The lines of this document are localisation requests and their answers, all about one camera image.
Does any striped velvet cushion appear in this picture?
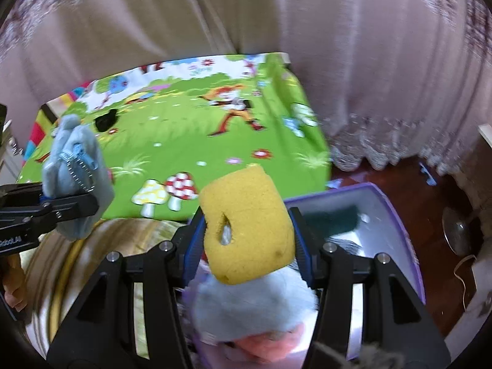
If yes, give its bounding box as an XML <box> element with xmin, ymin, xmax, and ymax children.
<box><xmin>23</xmin><ymin>218</ymin><xmax>193</xmax><ymax>358</ymax></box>

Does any blue paper scrap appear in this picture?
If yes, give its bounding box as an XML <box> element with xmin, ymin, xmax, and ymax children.
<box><xmin>419</xmin><ymin>161</ymin><xmax>439</xmax><ymax>187</ymax></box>

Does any person's left hand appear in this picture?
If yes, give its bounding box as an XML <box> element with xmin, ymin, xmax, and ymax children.
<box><xmin>2</xmin><ymin>256</ymin><xmax>27</xmax><ymax>312</ymax></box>

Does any white cable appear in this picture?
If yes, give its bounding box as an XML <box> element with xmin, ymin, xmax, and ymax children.
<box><xmin>454</xmin><ymin>254</ymin><xmax>479</xmax><ymax>312</ymax></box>

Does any white furniture edge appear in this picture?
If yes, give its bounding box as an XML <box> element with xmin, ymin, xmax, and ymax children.
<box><xmin>478</xmin><ymin>123</ymin><xmax>492</xmax><ymax>150</ymax></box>

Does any light blue fluffy cloth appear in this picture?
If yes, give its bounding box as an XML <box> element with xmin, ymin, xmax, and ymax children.
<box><xmin>190</xmin><ymin>263</ymin><xmax>319</xmax><ymax>343</ymax></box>

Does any purple cardboard box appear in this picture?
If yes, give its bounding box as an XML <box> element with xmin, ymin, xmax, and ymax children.
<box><xmin>184</xmin><ymin>182</ymin><xmax>427</xmax><ymax>369</ymax></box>

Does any cartoon printed blanket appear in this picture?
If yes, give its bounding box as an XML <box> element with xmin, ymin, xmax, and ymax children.
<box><xmin>17</xmin><ymin>52</ymin><xmax>333</xmax><ymax>224</ymax></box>

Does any yellow sponge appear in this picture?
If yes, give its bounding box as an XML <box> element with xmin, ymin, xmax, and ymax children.
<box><xmin>199</xmin><ymin>163</ymin><xmax>296</xmax><ymax>286</ymax></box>

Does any dark green knit cloth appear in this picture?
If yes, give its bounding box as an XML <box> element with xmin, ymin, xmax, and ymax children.
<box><xmin>304</xmin><ymin>205</ymin><xmax>360</xmax><ymax>235</ymax></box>

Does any pink fleece hat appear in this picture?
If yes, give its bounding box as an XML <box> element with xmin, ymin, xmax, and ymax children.
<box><xmin>223</xmin><ymin>323</ymin><xmax>306</xmax><ymax>364</ymax></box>

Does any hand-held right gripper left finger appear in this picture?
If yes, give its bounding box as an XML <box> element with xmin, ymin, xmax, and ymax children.
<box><xmin>46</xmin><ymin>205</ymin><xmax>206</xmax><ymax>369</ymax></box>

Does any metal fan stand base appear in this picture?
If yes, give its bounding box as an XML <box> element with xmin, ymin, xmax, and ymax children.
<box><xmin>441</xmin><ymin>205</ymin><xmax>483</xmax><ymax>256</ymax></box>

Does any dark brown cloth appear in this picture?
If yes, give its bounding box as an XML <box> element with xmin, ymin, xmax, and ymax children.
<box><xmin>94</xmin><ymin>108</ymin><xmax>119</xmax><ymax>132</ymax></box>

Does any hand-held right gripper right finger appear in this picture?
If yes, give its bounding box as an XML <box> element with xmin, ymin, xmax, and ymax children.
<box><xmin>288</xmin><ymin>207</ymin><xmax>450</xmax><ymax>369</ymax></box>

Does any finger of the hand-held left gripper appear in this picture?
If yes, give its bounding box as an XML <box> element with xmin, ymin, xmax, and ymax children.
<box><xmin>0</xmin><ymin>182</ymin><xmax>50</xmax><ymax>205</ymax></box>
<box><xmin>38</xmin><ymin>191</ymin><xmax>100</xmax><ymax>225</ymax></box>

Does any beige curtain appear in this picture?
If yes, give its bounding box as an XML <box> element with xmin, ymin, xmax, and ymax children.
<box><xmin>0</xmin><ymin>0</ymin><xmax>492</xmax><ymax>185</ymax></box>

